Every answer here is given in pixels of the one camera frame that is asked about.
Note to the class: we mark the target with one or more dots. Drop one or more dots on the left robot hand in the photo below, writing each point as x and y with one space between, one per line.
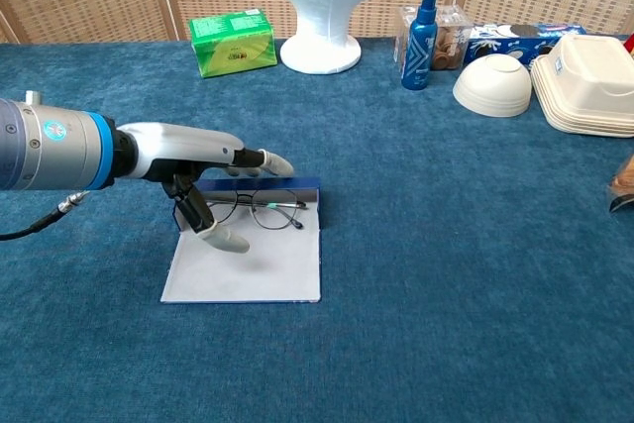
173 145

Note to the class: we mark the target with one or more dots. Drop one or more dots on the black eyeglasses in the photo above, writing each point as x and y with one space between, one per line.
277 205

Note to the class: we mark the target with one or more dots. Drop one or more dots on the blue glasses case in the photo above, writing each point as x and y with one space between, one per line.
247 277

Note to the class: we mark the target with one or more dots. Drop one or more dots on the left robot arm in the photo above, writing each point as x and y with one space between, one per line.
54 150

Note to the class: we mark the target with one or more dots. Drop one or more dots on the green cardboard box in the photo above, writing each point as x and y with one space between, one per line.
233 46

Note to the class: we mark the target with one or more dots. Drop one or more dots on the blue spray bottle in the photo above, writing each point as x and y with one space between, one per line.
420 46

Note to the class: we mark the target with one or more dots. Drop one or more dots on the blue table cloth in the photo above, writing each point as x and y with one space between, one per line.
421 269

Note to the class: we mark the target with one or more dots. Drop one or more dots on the clear plastic cookie box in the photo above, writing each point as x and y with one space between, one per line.
451 41

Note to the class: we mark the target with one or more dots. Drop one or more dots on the white upturned bowl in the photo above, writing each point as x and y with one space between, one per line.
493 86

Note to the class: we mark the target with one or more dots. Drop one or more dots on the blue sandwich cookie box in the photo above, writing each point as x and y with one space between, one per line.
495 44

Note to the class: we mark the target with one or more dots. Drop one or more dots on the beige lidded lunch box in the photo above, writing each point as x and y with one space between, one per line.
584 86

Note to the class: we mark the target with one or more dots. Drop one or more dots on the clear bag with bread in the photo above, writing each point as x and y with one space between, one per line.
623 185

